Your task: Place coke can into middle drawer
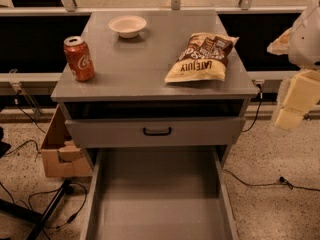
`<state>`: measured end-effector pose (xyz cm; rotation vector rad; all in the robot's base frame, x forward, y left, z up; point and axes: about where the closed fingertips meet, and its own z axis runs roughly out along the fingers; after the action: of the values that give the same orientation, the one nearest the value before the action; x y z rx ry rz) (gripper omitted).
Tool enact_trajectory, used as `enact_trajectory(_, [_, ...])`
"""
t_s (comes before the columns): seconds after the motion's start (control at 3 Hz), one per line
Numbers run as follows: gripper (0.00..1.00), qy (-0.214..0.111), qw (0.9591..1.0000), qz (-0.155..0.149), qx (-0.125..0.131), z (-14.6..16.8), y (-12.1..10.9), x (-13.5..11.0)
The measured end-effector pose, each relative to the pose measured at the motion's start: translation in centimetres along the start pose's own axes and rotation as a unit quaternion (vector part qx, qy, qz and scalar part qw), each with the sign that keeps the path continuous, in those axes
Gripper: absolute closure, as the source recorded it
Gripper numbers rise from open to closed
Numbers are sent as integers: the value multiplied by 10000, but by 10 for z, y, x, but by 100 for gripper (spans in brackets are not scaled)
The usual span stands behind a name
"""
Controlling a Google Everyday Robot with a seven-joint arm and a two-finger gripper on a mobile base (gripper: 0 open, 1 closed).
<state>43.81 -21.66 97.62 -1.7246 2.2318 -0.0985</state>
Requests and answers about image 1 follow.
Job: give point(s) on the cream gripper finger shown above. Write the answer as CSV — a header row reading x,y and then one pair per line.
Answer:
x,y
280,46
296,97

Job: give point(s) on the red coke can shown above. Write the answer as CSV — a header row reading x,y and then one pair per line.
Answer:
x,y
78,58

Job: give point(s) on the grey top drawer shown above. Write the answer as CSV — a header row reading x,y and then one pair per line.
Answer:
x,y
99,133

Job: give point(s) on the grey drawer cabinet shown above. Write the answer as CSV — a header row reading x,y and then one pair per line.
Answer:
x,y
130,75

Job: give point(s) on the open grey middle drawer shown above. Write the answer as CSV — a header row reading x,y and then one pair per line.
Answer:
x,y
169,193

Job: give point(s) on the yellow brown chips bag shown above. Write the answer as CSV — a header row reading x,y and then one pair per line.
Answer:
x,y
204,58

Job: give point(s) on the white bowl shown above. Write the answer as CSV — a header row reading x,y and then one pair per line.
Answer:
x,y
127,26

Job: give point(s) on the cardboard box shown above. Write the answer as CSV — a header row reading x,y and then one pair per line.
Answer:
x,y
60,156

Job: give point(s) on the black drawer handle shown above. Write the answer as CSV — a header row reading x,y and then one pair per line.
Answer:
x,y
157,132

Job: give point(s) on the metal railing bracket left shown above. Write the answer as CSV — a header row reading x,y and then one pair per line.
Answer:
x,y
20,90

